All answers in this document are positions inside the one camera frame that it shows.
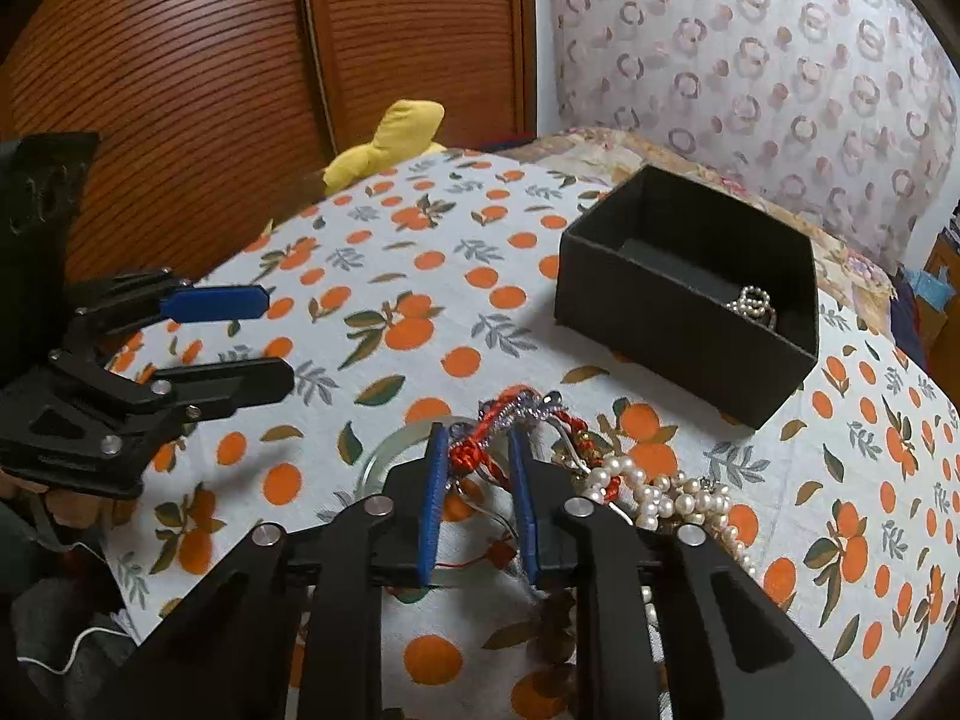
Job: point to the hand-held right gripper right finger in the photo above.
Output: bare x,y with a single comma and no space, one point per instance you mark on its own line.
526,514

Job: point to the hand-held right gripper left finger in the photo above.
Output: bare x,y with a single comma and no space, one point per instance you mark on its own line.
430,510

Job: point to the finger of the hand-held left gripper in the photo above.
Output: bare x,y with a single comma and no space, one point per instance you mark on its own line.
217,304
225,388

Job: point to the red knot tassel ornament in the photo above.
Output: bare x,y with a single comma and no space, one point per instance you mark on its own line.
469,454

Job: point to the pale round bangle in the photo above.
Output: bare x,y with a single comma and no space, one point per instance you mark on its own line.
379,457

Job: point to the silver purple hair ornament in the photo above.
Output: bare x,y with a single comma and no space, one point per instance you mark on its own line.
541,403

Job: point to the black cardboard box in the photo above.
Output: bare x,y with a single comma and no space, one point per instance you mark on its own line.
675,349

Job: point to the wooden louvered wardrobe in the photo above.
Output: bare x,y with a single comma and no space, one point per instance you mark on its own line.
187,90

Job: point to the yellow plush toy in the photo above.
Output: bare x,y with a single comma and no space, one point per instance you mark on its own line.
375,154

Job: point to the orange print tablecloth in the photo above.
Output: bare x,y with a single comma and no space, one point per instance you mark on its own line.
450,277

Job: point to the dark cloth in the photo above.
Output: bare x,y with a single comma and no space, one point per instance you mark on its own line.
52,615

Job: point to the floral bed blanket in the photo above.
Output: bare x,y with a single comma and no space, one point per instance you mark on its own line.
570,146

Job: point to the navy bed sheet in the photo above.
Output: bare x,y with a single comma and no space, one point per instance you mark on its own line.
909,330

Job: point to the wooden side cabinet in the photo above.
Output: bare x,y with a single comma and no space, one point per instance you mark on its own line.
943,270

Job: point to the circle pattern lace curtain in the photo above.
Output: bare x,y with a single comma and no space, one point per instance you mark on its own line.
750,67

